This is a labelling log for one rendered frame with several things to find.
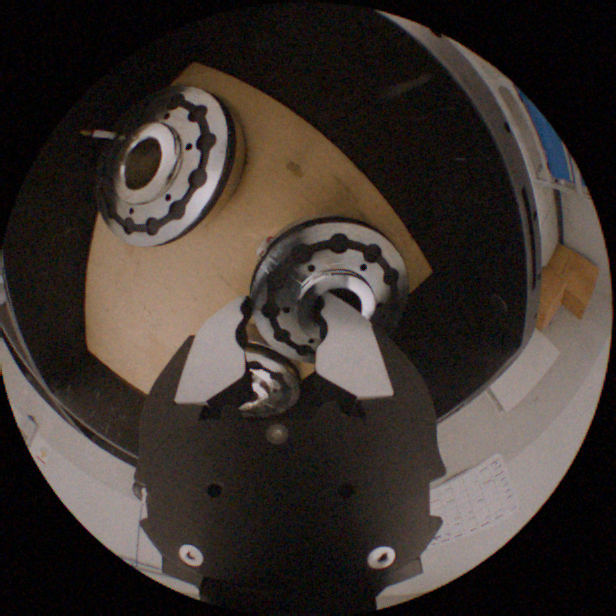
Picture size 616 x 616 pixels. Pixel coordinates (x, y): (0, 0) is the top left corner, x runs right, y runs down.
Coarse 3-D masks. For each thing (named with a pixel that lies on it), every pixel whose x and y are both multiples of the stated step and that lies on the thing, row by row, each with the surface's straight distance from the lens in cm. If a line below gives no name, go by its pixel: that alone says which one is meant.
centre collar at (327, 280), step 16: (336, 272) 10; (352, 272) 11; (304, 288) 11; (320, 288) 11; (336, 288) 11; (352, 288) 11; (368, 288) 11; (304, 304) 11; (368, 304) 12; (304, 320) 12; (368, 320) 13
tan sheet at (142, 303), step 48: (240, 96) 16; (288, 144) 14; (240, 192) 13; (288, 192) 13; (336, 192) 13; (96, 240) 22; (192, 240) 15; (240, 240) 14; (96, 288) 25; (144, 288) 19; (192, 288) 16; (240, 288) 15; (96, 336) 31; (144, 336) 23; (144, 384) 32
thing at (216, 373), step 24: (216, 312) 11; (240, 312) 11; (216, 336) 9; (240, 336) 10; (192, 360) 9; (216, 360) 8; (240, 360) 8; (192, 384) 8; (216, 384) 7; (240, 384) 7; (216, 408) 8
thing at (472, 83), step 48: (432, 48) 6; (480, 96) 6; (480, 144) 6; (528, 192) 7; (528, 240) 8; (528, 288) 9; (528, 336) 14; (48, 384) 33; (480, 384) 13; (96, 432) 33
